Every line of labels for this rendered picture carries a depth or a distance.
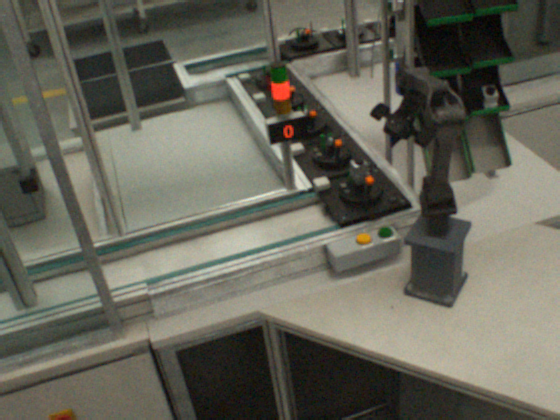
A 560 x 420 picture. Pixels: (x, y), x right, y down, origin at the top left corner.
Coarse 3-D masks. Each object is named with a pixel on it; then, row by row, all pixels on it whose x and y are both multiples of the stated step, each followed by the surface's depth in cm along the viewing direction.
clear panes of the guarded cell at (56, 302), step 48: (0, 48) 131; (48, 48) 251; (0, 96) 136; (48, 96) 261; (0, 144) 142; (0, 192) 148; (48, 192) 152; (0, 240) 154; (48, 240) 158; (0, 288) 161; (48, 288) 165; (0, 336) 168; (48, 336) 173
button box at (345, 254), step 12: (348, 240) 190; (372, 240) 189; (384, 240) 189; (396, 240) 189; (336, 252) 187; (348, 252) 186; (360, 252) 187; (372, 252) 189; (384, 252) 190; (396, 252) 192; (336, 264) 186; (348, 264) 188; (360, 264) 189
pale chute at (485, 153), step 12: (468, 120) 210; (480, 120) 211; (492, 120) 211; (468, 132) 210; (480, 132) 210; (492, 132) 210; (504, 132) 206; (468, 144) 205; (480, 144) 209; (492, 144) 209; (504, 144) 206; (468, 156) 206; (480, 156) 208; (492, 156) 208; (504, 156) 208; (480, 168) 207; (492, 168) 208; (504, 168) 208
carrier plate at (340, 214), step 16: (384, 176) 215; (320, 192) 211; (336, 192) 210; (384, 192) 207; (400, 192) 206; (336, 208) 203; (352, 208) 202; (368, 208) 201; (384, 208) 200; (400, 208) 201; (352, 224) 198
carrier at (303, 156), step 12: (300, 144) 234; (312, 144) 237; (324, 144) 229; (348, 144) 234; (300, 156) 231; (312, 156) 226; (324, 156) 225; (348, 156) 224; (360, 156) 227; (300, 168) 226; (312, 168) 223; (324, 168) 223; (336, 168) 222; (348, 168) 221; (312, 180) 217
